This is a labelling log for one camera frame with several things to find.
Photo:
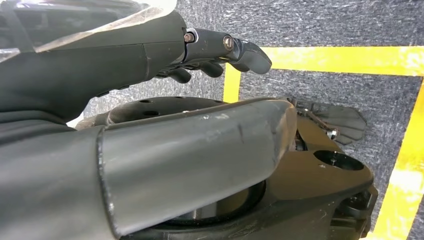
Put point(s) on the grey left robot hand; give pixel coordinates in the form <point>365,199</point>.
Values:
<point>99,59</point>

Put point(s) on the grey robot leg shell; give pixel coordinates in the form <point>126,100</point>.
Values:
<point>192,159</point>

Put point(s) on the yellow floor tape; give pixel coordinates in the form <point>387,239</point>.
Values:
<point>331,59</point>

